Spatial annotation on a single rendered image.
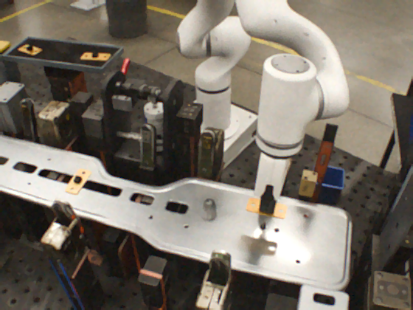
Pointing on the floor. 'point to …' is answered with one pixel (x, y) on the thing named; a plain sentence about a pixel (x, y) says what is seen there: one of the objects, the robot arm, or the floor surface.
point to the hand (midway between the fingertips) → (268, 201)
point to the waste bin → (127, 17)
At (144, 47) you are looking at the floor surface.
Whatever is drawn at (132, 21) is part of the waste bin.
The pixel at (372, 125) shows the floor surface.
